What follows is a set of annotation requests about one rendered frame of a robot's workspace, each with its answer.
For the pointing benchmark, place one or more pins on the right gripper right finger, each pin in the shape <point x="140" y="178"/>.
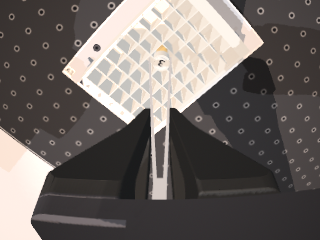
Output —
<point x="211" y="168"/>

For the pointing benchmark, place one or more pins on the grey rectangular metal plate with slots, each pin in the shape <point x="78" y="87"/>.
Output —
<point x="128" y="9"/>

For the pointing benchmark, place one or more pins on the white grid rack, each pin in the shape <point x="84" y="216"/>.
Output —
<point x="127" y="56"/>

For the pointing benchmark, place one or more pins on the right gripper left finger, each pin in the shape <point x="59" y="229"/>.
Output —
<point x="110" y="166"/>

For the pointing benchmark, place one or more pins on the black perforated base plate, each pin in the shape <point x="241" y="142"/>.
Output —
<point x="267" y="107"/>

